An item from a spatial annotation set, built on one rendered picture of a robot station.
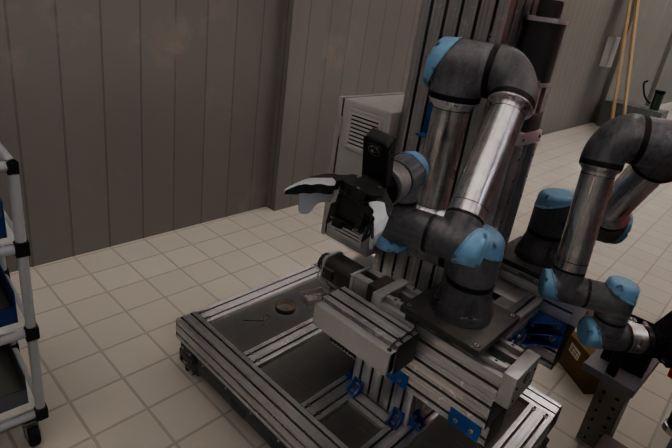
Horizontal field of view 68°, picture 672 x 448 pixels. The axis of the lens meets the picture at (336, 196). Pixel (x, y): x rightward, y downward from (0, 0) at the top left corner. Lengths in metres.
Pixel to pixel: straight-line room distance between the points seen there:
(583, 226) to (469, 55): 0.50
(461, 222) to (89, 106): 2.24
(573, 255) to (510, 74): 0.49
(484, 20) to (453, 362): 0.84
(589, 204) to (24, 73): 2.36
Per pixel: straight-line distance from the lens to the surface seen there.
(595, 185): 1.31
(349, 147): 1.53
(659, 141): 1.32
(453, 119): 1.14
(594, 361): 2.05
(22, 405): 2.03
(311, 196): 0.76
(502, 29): 1.31
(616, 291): 1.39
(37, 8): 2.70
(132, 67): 2.89
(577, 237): 1.33
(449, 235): 0.93
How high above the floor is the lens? 1.51
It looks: 22 degrees down
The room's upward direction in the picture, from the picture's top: 8 degrees clockwise
